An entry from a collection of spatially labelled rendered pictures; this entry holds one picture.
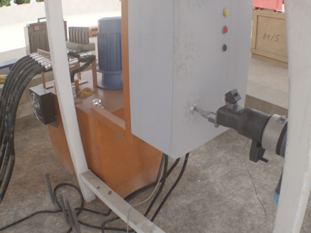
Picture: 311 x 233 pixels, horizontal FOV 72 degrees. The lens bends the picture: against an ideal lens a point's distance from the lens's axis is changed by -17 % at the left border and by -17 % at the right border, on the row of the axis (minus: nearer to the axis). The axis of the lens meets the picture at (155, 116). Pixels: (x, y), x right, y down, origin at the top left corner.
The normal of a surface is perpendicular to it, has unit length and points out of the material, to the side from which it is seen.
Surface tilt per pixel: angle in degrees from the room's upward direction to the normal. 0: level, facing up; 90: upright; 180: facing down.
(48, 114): 90
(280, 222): 93
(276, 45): 90
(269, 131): 65
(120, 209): 0
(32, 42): 90
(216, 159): 0
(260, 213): 0
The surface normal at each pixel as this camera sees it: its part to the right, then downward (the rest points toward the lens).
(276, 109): -0.75, 0.29
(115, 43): 0.17, 0.42
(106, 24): -0.29, 0.41
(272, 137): -0.73, 0.09
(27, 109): 0.66, 0.32
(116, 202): 0.00, -0.90
